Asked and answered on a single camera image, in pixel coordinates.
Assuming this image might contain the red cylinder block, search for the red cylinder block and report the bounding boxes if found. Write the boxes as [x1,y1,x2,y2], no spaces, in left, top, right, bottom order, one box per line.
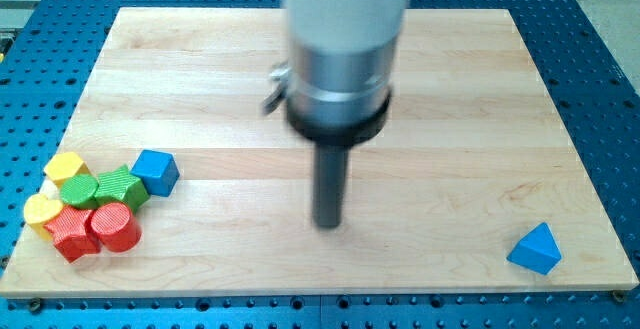
[90,202,142,253]

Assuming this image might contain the green cylinder block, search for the green cylinder block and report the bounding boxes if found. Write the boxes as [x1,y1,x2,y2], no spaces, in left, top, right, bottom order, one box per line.
[60,174,99,210]

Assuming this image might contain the light wooden board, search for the light wooden board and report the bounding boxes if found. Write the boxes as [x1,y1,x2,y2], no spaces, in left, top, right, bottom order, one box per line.
[1,7,638,298]

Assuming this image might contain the green star block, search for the green star block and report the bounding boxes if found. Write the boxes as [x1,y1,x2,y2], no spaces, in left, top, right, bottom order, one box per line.
[94,165,150,213]

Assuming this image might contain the blue cube block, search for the blue cube block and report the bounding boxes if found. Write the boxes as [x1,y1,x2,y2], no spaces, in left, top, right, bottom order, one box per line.
[130,149,180,197]

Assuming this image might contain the white block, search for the white block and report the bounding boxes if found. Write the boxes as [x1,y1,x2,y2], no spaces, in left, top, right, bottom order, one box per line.
[38,178,59,200]

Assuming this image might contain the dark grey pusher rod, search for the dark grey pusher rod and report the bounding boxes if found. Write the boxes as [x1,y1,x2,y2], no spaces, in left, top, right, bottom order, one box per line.
[312,145,349,228]

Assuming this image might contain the red star block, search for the red star block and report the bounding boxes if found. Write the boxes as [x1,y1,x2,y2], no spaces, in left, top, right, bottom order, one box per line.
[44,205,101,263]

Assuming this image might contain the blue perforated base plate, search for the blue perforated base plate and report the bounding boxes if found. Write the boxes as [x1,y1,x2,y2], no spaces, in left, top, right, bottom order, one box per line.
[1,0,639,328]

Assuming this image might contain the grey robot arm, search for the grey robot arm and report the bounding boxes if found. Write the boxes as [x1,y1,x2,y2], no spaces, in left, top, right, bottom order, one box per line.
[263,0,410,147]

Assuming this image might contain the yellow hexagon block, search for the yellow hexagon block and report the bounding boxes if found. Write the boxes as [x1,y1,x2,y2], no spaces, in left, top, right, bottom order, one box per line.
[44,152,91,188]

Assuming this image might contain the blue triangle block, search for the blue triangle block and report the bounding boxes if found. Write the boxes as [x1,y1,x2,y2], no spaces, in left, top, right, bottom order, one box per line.
[507,222,562,275]

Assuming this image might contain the yellow heart block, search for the yellow heart block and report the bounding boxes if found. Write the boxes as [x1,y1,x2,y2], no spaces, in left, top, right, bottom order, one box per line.
[23,193,63,241]

